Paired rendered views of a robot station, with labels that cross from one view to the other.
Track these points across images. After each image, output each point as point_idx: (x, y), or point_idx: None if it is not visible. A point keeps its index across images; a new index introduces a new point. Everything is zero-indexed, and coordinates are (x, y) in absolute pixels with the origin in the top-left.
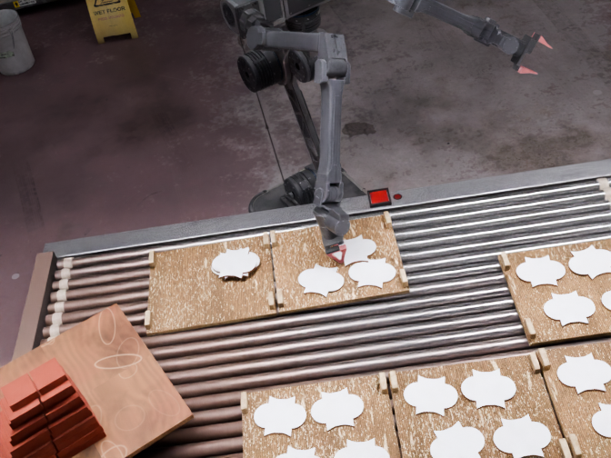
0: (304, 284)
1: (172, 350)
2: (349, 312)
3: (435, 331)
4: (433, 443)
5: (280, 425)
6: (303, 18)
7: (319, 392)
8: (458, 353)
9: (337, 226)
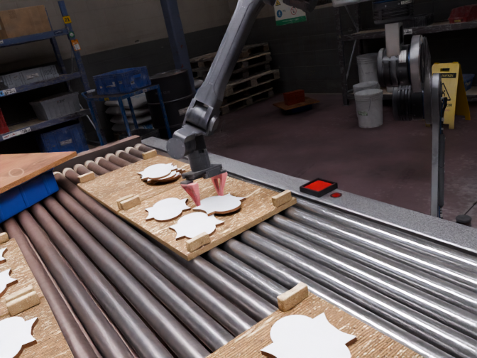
0: (155, 204)
1: (66, 199)
2: (139, 243)
3: (138, 308)
4: None
5: None
6: (380, 4)
7: (14, 269)
8: (99, 343)
9: (169, 143)
